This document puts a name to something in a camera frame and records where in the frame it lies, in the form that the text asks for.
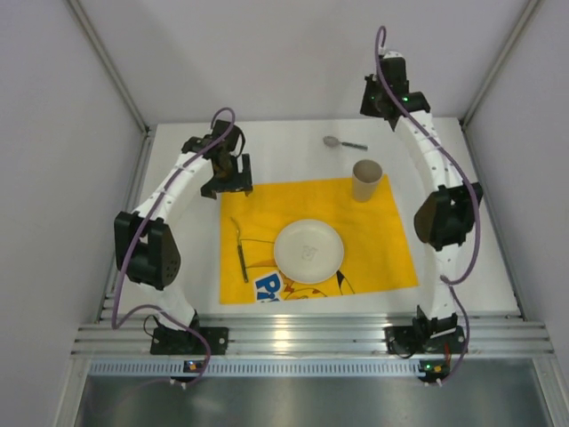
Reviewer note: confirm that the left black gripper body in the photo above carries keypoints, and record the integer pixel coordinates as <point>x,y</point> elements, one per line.
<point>228,183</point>

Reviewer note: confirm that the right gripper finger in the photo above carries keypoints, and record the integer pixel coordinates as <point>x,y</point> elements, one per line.
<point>367,106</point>
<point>392,119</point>

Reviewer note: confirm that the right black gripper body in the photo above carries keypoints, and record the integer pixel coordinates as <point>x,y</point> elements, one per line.
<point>369,100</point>

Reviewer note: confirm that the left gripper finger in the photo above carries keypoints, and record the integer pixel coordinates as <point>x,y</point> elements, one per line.
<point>209,191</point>
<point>247,174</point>

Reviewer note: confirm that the spoon with teal handle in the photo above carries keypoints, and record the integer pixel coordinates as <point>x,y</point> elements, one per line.
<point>333,142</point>

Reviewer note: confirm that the beige cup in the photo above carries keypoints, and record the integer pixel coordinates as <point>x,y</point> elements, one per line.
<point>366,175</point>

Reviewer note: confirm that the fork with teal handle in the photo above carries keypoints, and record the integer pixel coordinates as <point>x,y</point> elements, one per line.
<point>240,250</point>

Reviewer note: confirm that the cream round plate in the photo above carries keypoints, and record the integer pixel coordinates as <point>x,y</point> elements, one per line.
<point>308,251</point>

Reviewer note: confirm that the yellow cartoon cloth placemat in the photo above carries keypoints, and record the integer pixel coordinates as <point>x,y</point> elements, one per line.
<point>377,257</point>

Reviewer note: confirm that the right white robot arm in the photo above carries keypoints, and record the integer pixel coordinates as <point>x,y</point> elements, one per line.
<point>447,217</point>

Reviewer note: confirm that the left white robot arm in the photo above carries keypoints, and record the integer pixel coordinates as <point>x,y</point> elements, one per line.
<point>145,247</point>

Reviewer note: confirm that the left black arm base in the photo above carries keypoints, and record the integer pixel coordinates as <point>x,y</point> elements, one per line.
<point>169,342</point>

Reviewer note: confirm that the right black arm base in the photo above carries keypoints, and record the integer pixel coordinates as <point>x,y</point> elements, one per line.
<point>426,336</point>

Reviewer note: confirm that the left aluminium frame post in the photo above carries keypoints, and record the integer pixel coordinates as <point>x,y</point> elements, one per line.
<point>84,22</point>

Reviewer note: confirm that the aluminium frame post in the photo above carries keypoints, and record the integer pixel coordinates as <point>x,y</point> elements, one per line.
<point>84,22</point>
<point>500,60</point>

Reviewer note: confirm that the right aluminium frame post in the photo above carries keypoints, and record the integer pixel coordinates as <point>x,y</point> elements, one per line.
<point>500,60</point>

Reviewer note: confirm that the aluminium mounting rail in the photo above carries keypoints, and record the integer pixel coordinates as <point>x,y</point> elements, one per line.
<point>298,335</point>

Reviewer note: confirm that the slotted grey cable duct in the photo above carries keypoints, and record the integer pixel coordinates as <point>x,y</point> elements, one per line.
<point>223,367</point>

